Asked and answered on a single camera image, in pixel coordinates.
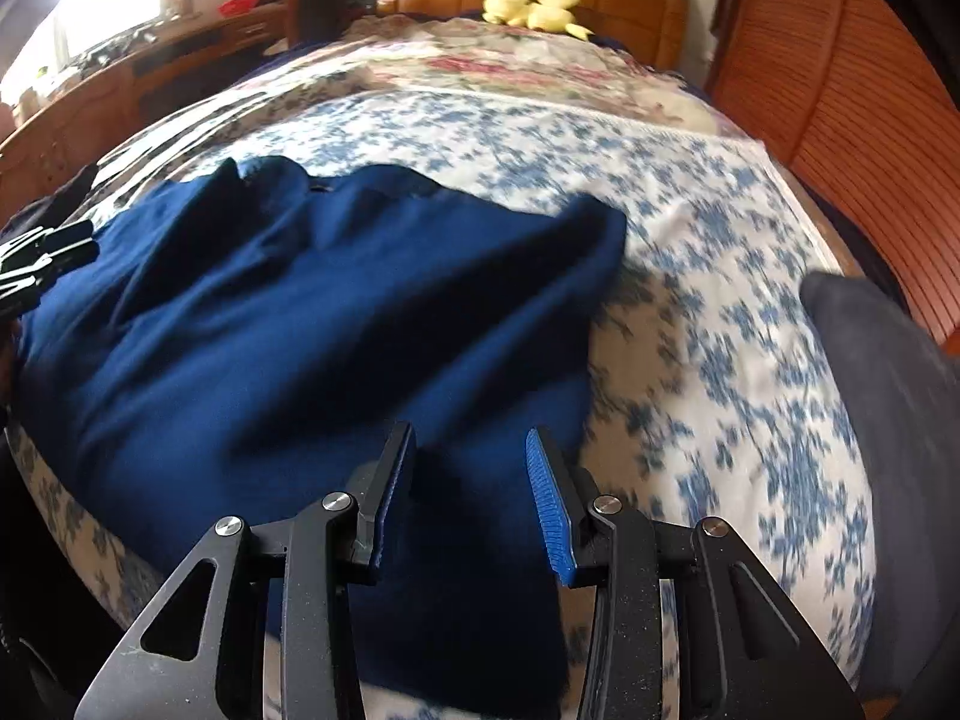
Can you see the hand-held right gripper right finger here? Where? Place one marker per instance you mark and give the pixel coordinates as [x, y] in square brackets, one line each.
[551, 510]

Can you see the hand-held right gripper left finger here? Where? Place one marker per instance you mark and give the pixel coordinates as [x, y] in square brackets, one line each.
[390, 495]

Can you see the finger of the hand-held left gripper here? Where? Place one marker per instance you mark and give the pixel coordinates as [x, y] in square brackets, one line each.
[52, 247]

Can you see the navy blue suit jacket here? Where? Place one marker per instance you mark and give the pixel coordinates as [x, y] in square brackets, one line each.
[300, 330]

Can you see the wooden desk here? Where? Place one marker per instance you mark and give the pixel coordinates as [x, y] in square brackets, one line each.
[112, 105]

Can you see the blue floral white bedsheet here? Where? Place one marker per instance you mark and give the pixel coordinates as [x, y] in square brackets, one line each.
[712, 352]

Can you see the red item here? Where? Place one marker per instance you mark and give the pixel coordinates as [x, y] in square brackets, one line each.
[236, 6]

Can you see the person's grey trouser leg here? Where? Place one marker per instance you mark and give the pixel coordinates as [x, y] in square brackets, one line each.
[900, 480]

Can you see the dark wooden chair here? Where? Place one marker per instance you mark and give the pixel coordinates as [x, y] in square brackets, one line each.
[319, 4]

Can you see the pink floral quilt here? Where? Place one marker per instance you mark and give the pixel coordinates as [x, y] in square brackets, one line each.
[510, 64]

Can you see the yellow plush toy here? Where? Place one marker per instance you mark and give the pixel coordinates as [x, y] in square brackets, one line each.
[536, 11]

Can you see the wooden bed headboard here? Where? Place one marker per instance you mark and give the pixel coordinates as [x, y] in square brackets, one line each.
[622, 4]

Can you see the wooden louvered wardrobe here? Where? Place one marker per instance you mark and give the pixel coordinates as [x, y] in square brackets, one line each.
[847, 90]

